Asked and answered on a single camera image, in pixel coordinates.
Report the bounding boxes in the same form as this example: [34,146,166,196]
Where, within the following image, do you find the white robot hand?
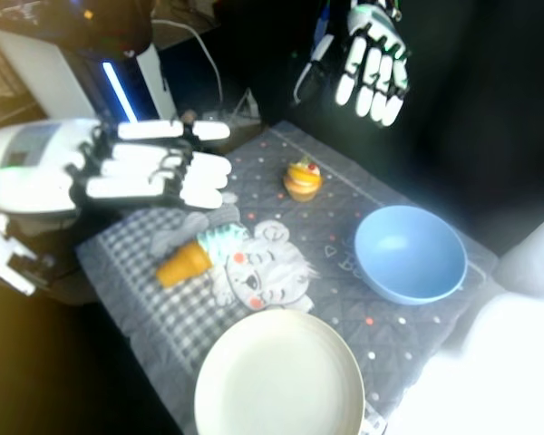
[0,117,234,216]
[293,0,412,129]

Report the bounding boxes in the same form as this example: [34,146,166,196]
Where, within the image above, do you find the toy orange cupcake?
[282,155,324,204]

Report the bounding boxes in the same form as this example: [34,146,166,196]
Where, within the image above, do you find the toy ice cream cone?
[156,224,251,289]

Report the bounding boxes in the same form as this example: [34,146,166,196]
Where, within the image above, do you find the white cable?
[150,17,226,110]

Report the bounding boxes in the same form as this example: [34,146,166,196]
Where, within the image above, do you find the blue bowl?
[353,204,469,306]

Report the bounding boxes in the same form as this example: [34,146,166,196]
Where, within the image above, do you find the cream round plate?
[193,308,367,435]

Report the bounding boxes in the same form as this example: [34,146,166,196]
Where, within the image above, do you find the grey quilt with bear print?
[74,120,500,435]

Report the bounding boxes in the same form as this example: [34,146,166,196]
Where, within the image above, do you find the white tower with blue light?
[0,26,179,126]

